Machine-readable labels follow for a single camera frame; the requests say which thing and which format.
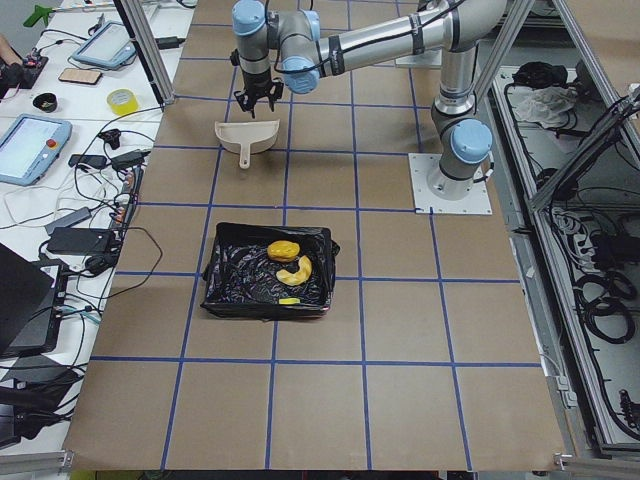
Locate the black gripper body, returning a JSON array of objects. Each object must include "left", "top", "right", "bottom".
[{"left": 230, "top": 48, "right": 284, "bottom": 102}]

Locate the pale curved fruit peel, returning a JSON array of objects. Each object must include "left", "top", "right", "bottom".
[{"left": 276, "top": 256, "right": 313, "bottom": 286}]

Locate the aluminium frame post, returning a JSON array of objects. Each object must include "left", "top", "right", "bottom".
[{"left": 114, "top": 0, "right": 175, "bottom": 107}]

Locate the yellow tape roll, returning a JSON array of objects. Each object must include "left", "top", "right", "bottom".
[{"left": 107, "top": 88, "right": 139, "bottom": 116}]

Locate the blue teach pendant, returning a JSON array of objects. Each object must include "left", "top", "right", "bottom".
[
  {"left": 71, "top": 21, "right": 136, "bottom": 70},
  {"left": 1, "top": 114, "right": 73, "bottom": 186}
]

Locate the bin with black bag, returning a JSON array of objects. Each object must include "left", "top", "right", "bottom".
[{"left": 201, "top": 222, "right": 340, "bottom": 320}]

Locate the blue teach pendant near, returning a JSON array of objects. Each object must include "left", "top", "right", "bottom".
[{"left": 1, "top": 114, "right": 73, "bottom": 186}]

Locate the black power adapter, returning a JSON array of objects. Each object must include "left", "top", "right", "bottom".
[{"left": 47, "top": 227, "right": 115, "bottom": 255}]

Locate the yellow-brown toy potato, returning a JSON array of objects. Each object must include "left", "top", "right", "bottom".
[{"left": 267, "top": 240, "right": 300, "bottom": 263}]

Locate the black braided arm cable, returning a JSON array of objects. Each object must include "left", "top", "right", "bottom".
[{"left": 267, "top": 0, "right": 451, "bottom": 76}]

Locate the brown smartphone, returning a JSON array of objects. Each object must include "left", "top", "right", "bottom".
[{"left": 58, "top": 68, "right": 102, "bottom": 85}]

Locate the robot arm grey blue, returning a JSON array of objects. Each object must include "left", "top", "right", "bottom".
[{"left": 230, "top": 0, "right": 506, "bottom": 199}]

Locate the blue teach pendant far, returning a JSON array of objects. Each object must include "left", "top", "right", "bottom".
[{"left": 71, "top": 21, "right": 136, "bottom": 70}]

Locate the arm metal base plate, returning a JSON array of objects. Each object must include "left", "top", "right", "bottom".
[
  {"left": 394, "top": 50, "right": 442, "bottom": 70},
  {"left": 408, "top": 153, "right": 492, "bottom": 216}
]

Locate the black laptop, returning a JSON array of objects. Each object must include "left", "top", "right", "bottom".
[{"left": 1, "top": 246, "right": 68, "bottom": 359}]

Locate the yellow-green sponge piece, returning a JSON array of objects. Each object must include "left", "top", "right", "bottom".
[{"left": 278, "top": 297, "right": 301, "bottom": 305}]

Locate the cream plastic dustpan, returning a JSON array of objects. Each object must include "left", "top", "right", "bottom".
[{"left": 214, "top": 120, "right": 280, "bottom": 169}]

